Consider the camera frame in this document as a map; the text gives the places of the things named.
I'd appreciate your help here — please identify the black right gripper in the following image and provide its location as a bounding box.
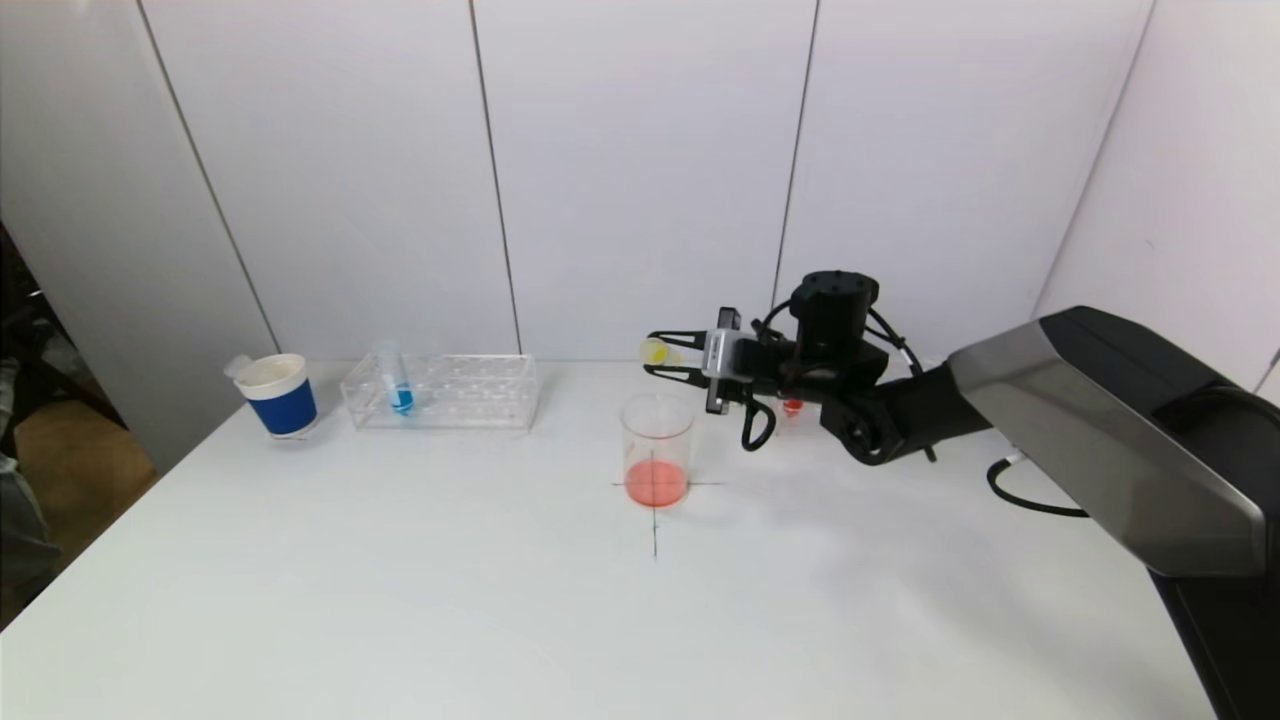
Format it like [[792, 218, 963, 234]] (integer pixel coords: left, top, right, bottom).
[[643, 306, 800, 414]]

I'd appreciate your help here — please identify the clear glass beaker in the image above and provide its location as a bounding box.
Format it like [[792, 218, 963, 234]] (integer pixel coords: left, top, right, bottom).
[[619, 396, 694, 509]]

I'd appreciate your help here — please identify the blue pigment test tube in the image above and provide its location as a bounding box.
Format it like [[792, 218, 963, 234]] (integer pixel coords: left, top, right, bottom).
[[378, 342, 418, 419]]

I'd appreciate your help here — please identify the blue white paper cup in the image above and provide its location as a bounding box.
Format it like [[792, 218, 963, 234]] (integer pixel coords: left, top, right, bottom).
[[236, 355, 321, 442]]

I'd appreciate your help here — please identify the grey trouser leg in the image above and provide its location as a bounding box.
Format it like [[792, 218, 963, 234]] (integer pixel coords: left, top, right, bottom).
[[0, 360, 63, 603]]

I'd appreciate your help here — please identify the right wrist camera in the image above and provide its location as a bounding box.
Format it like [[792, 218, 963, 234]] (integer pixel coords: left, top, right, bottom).
[[703, 328, 749, 382]]

